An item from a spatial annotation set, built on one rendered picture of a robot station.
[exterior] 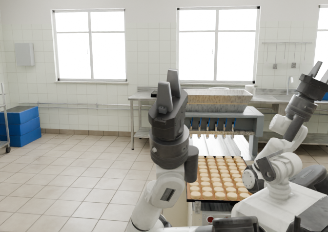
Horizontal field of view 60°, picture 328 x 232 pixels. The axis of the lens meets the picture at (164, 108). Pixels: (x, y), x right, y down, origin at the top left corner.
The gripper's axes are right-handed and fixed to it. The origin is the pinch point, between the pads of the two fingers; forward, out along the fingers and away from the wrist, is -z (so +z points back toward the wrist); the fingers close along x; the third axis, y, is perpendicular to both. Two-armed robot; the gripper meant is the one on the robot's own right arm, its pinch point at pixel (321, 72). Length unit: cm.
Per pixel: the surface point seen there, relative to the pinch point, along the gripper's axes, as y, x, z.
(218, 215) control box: 20, -6, 79
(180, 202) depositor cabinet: 90, -19, 121
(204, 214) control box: 22, 0, 82
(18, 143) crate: 379, 157, 279
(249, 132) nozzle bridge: 90, -43, 50
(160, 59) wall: 416, -21, 59
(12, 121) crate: 386, 176, 246
